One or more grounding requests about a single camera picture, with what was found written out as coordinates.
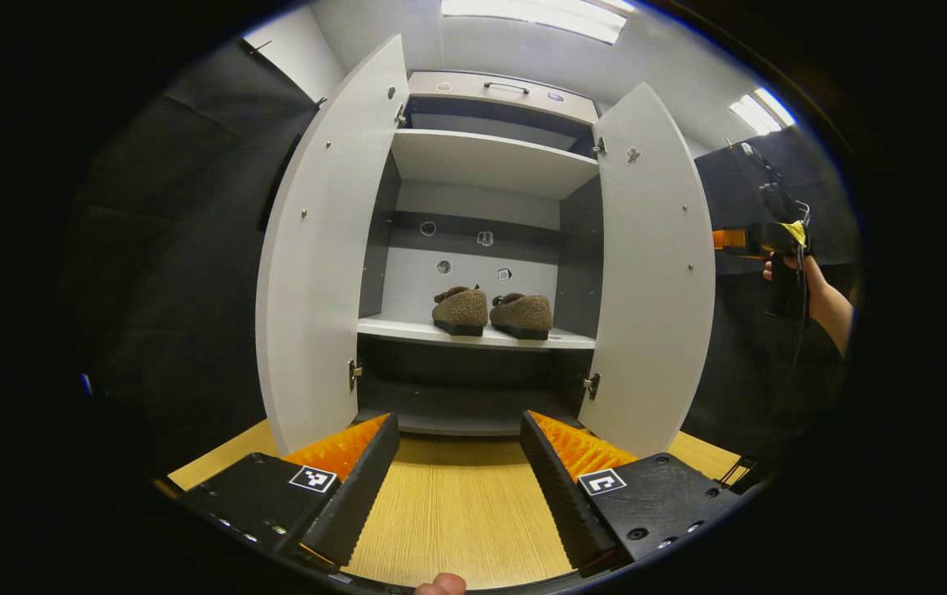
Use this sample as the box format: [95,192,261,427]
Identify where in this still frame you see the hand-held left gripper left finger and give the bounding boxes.
[180,413,402,569]

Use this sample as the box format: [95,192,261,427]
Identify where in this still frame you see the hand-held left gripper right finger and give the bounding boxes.
[519,410,743,578]

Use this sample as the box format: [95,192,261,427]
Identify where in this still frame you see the white cabinet door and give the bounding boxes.
[577,83,716,459]
[256,35,410,457]

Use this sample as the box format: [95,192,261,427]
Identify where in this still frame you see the brown fuzzy shoe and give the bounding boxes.
[431,285,489,337]
[489,293,554,341]

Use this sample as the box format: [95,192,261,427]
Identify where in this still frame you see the white cabinet drawer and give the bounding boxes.
[407,71,602,125]

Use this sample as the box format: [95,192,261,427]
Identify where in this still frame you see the rectangular ceiling light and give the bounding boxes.
[440,0,635,45]
[728,87,797,136]

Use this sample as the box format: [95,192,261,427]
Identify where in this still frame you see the black backdrop cloth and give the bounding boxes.
[60,37,863,472]

